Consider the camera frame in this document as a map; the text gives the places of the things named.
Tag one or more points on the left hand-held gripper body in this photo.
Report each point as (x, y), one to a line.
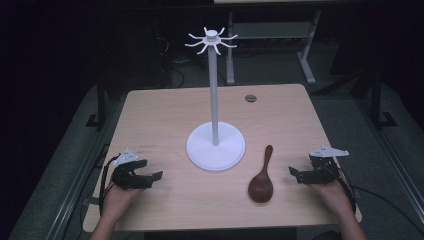
(125, 176)

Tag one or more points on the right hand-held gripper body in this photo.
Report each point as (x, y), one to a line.
(322, 166)

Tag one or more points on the brown wooden spoon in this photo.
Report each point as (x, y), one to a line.
(260, 188)

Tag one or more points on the white hook rack stand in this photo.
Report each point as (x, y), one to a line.
(213, 100)

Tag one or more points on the person's left hand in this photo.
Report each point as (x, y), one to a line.
(116, 200)

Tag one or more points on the person's right hand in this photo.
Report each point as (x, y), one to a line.
(333, 196)

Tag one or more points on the black metal stand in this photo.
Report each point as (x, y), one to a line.
(100, 103)
(376, 100)

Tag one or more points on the grey round table grommet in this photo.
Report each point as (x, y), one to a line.
(250, 98)

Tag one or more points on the white desk frame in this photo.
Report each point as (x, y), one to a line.
(308, 63)

